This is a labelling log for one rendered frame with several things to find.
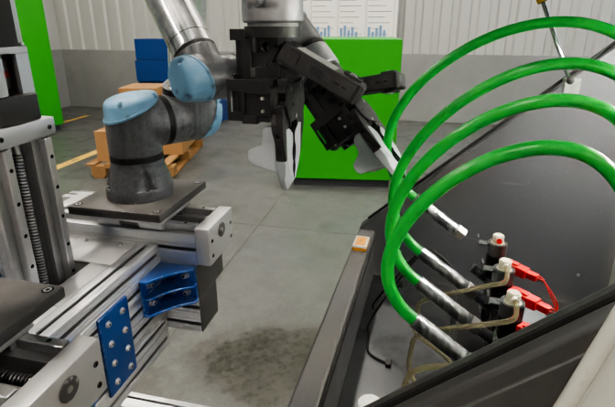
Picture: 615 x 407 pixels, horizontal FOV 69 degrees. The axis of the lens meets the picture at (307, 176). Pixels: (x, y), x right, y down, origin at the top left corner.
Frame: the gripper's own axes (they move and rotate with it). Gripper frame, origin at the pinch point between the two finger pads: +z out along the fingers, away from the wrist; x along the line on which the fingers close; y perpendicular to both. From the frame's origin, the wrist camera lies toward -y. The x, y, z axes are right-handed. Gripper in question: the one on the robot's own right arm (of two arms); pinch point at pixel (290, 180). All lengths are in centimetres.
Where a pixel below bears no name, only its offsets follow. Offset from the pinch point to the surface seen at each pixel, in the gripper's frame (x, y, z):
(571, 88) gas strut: -43, -43, -9
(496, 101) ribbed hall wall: -657, -104, 87
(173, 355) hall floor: -89, 86, 121
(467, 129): 4.7, -21.6, -9.5
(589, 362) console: 24.4, -30.3, 2.8
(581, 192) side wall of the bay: -43, -48, 12
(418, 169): 4.7, -16.9, -4.5
